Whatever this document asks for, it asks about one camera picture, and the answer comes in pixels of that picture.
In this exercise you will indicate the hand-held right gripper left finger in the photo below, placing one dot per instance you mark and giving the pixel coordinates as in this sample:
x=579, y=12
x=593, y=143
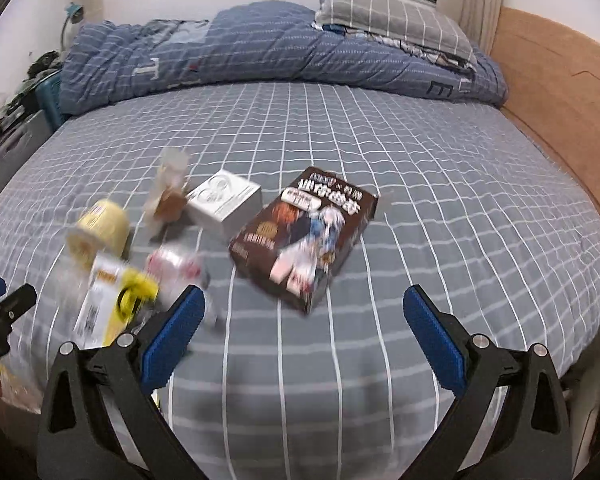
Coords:
x=175, y=330

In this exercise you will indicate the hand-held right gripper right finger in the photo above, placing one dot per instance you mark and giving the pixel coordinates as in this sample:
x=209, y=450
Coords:
x=435, y=340

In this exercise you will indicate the clear bubble wrap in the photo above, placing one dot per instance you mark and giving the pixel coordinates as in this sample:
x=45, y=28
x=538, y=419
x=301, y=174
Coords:
x=67, y=280

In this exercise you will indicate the white red plastic bag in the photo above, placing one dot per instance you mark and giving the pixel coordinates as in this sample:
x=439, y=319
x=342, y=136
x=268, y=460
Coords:
x=175, y=265

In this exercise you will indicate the yellow and white snack packet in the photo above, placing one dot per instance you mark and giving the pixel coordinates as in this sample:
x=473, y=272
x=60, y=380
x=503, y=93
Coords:
x=105, y=300

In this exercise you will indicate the yellow tape roll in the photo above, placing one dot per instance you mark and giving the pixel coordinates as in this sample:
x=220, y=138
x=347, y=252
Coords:
x=100, y=230

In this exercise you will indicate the clear bag brown snack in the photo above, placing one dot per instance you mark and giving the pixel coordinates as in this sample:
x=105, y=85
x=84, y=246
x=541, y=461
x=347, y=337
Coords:
x=167, y=195

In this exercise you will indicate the small white cardboard box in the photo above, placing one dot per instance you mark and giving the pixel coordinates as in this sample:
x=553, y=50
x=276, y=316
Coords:
x=225, y=202

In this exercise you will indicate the brown printed cardboard box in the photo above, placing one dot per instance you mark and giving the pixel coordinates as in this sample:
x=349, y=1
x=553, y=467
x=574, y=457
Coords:
x=305, y=240

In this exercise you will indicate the grey storage basket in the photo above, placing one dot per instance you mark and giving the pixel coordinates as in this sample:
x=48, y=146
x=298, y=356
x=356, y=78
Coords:
x=10, y=155

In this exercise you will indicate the grey plaid bed sheet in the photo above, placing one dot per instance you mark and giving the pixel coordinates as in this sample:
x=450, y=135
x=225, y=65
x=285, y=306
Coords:
x=430, y=185

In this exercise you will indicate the blue plastic chair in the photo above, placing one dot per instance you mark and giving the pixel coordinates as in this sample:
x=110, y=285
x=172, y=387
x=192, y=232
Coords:
x=50, y=97

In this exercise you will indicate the brown wooden headboard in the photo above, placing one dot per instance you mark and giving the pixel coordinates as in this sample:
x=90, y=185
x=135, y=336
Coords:
x=555, y=90

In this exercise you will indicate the teal desk lamp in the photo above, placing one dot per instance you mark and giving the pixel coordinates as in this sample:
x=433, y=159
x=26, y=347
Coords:
x=73, y=12

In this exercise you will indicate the blue striped quilt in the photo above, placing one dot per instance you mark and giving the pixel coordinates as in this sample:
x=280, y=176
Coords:
x=260, y=50

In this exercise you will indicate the grey plaid pillow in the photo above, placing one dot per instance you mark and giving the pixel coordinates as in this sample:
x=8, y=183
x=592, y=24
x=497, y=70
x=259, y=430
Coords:
x=395, y=20

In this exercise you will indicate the beige curtain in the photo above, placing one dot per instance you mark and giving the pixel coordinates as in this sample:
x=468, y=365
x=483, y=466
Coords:
x=475, y=0

